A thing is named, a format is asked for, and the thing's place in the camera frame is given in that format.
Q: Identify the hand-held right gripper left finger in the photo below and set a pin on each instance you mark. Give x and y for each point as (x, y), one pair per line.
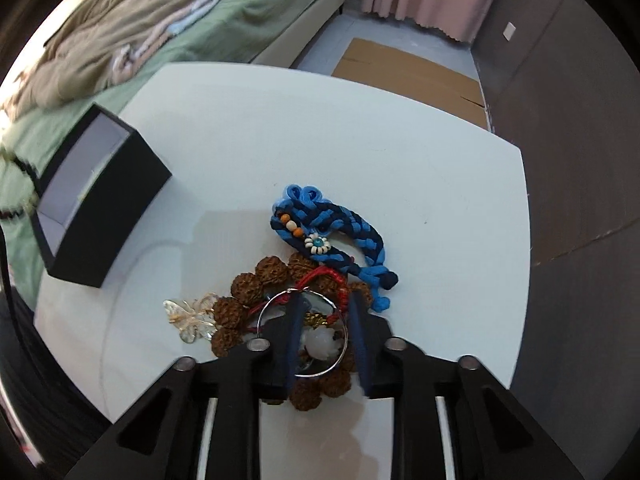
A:
(296, 340)

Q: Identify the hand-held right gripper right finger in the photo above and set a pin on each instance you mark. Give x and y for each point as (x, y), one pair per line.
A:
(360, 340)

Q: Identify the white crystal pendant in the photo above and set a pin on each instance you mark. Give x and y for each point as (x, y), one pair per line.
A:
(320, 342)

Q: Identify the silver bangle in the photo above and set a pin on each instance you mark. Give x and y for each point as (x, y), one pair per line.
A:
(315, 374)

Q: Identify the black jewelry box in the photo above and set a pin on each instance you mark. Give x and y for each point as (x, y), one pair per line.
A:
(115, 230)

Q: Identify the white table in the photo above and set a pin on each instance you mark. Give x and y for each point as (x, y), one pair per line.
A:
(350, 160)

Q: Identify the flat cardboard sheet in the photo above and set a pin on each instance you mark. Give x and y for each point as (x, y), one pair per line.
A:
(410, 77)

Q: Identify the bed with green sheet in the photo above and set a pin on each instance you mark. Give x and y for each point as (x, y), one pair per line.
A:
(260, 15)

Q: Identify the pastel patterned cloth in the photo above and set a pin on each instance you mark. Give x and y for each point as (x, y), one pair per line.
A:
(185, 20)

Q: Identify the beige blanket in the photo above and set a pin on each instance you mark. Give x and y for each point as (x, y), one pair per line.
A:
(125, 20)

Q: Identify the white wall outlet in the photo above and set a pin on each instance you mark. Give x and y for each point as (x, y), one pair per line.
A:
(508, 31)

